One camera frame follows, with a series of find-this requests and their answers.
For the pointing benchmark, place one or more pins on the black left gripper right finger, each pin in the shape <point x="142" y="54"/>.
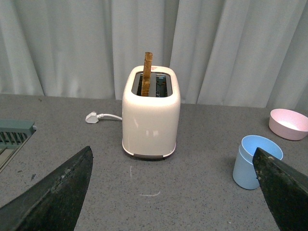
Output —
<point x="285" y="191"/>

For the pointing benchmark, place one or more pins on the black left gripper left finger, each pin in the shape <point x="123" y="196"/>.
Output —
<point x="55" y="202"/>

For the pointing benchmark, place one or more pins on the pink plastic bowl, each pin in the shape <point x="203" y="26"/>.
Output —
<point x="288" y="124"/>

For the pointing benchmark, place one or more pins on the green dish rack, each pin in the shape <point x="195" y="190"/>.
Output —
<point x="13" y="135"/>

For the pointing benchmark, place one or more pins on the white two-slot toaster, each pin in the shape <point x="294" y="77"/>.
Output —
<point x="150" y="124"/>

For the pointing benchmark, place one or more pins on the grey-white curtain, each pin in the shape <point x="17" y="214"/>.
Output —
<point x="224" y="52"/>

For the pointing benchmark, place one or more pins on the brown toast slice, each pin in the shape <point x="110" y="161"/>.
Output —
<point x="146" y="78"/>

